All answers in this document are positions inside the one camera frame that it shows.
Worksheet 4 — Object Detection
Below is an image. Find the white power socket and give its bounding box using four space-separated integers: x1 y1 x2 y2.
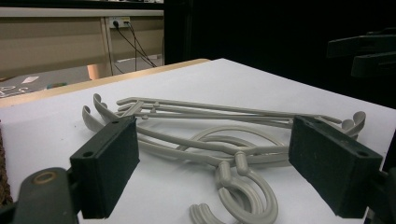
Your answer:
108 17 131 29

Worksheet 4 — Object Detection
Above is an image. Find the black power cable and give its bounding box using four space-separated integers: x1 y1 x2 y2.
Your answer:
124 21 139 72
112 20 158 68

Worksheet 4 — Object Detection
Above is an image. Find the wooden shelf unit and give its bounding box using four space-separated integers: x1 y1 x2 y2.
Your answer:
0 7 165 80

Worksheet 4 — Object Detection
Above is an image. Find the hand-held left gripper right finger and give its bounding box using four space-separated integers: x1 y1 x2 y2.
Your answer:
288 115 384 219

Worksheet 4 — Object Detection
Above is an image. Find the black curtain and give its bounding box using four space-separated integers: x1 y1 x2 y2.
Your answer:
163 0 396 109

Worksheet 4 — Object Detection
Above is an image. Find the grey plastic clothes hanger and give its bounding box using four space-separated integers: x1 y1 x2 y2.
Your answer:
92 92 292 224
81 105 290 224
117 104 359 139
116 96 367 138

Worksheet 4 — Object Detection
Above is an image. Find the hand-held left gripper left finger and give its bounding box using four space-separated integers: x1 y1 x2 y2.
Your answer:
68 115 141 219

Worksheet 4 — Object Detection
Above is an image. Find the brown wicker basket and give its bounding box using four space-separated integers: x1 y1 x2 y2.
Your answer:
0 122 14 208

